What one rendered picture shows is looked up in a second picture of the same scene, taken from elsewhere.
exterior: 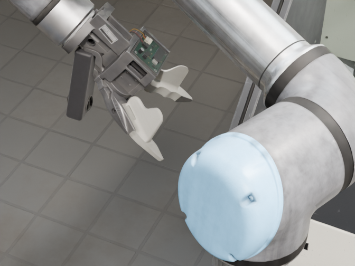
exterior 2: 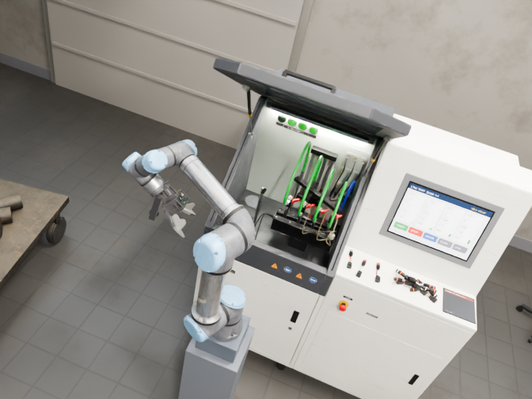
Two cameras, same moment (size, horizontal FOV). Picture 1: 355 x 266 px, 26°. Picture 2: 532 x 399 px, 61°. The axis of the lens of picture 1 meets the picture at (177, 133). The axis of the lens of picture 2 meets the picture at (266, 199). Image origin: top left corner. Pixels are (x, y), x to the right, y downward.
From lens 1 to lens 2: 0.72 m
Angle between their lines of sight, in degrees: 12
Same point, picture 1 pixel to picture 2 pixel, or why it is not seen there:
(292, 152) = (229, 240)
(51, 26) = (148, 188)
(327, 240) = (243, 270)
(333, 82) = (244, 218)
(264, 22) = (223, 196)
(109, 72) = (167, 205)
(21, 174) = (97, 233)
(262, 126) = (221, 231)
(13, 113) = (93, 200)
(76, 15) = (157, 184)
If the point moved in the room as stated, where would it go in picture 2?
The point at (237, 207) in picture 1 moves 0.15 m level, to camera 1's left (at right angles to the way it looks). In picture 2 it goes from (212, 256) to (163, 253)
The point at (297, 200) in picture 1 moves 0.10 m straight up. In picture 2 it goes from (229, 254) to (234, 233)
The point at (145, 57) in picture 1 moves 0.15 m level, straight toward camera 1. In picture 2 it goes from (180, 200) to (182, 229)
